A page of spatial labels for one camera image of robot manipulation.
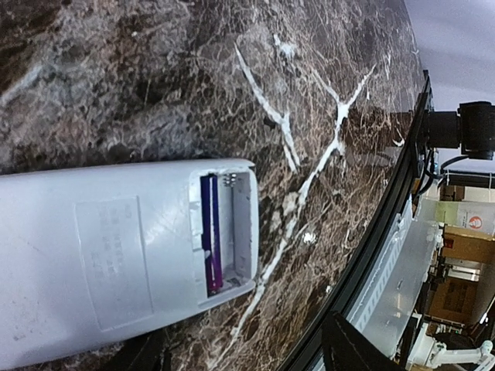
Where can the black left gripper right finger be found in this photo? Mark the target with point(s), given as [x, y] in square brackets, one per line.
[345, 349]

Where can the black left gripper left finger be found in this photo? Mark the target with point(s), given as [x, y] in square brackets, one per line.
[145, 352]

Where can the white remote control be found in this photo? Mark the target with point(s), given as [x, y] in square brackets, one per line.
[97, 255]

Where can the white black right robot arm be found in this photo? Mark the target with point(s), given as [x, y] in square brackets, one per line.
[470, 129]

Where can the purple battery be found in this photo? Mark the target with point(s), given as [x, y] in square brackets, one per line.
[211, 233]

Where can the white slotted cable duct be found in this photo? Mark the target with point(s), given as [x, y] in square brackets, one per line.
[368, 299]

